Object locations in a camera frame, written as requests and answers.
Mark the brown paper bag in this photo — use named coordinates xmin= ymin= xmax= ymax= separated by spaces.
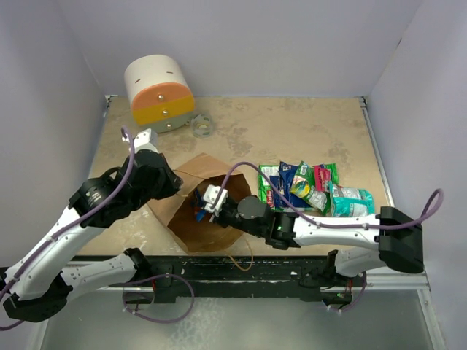
xmin=148 ymin=153 xmax=243 ymax=255

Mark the green white snack packet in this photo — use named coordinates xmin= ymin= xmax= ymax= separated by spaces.
xmin=257 ymin=162 xmax=340 ymax=214

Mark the blue white chips bag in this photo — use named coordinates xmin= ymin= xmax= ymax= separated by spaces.
xmin=269 ymin=161 xmax=312 ymax=211

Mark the yellow green snack bag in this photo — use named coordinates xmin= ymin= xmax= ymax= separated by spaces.
xmin=290 ymin=161 xmax=331 ymax=215

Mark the pink red snack packet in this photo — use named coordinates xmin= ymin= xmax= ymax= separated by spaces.
xmin=313 ymin=166 xmax=332 ymax=192

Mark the teal snack packet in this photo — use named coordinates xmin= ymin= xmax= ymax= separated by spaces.
xmin=329 ymin=182 xmax=375 ymax=217

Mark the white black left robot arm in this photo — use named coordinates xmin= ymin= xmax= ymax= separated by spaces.
xmin=1 ymin=150 xmax=182 ymax=322

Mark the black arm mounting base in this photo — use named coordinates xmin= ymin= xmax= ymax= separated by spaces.
xmin=124 ymin=248 xmax=366 ymax=306

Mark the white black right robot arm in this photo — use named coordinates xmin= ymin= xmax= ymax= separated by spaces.
xmin=204 ymin=195 xmax=424 ymax=285

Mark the clear tape roll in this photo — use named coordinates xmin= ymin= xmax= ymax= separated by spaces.
xmin=190 ymin=114 xmax=214 ymax=139

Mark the white cylindrical mini drawer cabinet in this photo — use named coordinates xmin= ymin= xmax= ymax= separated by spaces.
xmin=124 ymin=55 xmax=195 ymax=133

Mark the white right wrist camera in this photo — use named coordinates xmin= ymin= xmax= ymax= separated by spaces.
xmin=202 ymin=184 xmax=228 ymax=216

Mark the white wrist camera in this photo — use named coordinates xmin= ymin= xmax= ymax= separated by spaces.
xmin=132 ymin=128 xmax=158 ymax=153
xmin=202 ymin=184 xmax=228 ymax=216

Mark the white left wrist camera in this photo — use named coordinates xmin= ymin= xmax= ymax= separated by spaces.
xmin=132 ymin=128 xmax=158 ymax=153

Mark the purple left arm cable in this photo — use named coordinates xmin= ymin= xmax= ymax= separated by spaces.
xmin=0 ymin=125 xmax=136 ymax=331

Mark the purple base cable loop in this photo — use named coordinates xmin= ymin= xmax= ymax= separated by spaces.
xmin=122 ymin=268 xmax=198 ymax=323

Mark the aluminium frame rail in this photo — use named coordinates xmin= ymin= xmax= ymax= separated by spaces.
xmin=77 ymin=97 xmax=428 ymax=289

